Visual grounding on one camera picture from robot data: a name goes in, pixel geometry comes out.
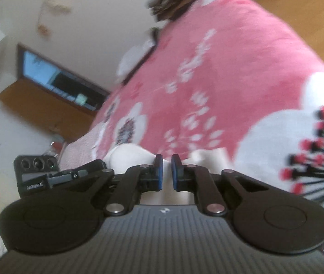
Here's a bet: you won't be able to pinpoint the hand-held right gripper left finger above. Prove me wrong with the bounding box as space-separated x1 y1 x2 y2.
71 154 164 217

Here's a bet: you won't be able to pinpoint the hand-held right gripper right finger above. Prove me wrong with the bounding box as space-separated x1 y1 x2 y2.
171 153 269 217

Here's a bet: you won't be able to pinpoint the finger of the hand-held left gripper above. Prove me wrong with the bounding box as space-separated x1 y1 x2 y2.
74 159 107 179

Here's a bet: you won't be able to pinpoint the cream hooded sweatshirt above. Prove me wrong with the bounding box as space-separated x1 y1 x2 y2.
103 143 238 206

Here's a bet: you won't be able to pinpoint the folded white clothes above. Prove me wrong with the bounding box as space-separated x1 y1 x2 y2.
116 27 163 85

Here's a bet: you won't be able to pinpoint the pink white checked pillow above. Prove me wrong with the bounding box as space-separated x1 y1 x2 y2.
58 126 114 173

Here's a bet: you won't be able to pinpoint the brown wooden door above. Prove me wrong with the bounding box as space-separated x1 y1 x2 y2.
0 42 112 144

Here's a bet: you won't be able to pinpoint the pink floral blanket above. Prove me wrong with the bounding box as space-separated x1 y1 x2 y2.
88 0 324 263

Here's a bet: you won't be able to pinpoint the hanging wall ornament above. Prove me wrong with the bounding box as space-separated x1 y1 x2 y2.
36 0 72 36

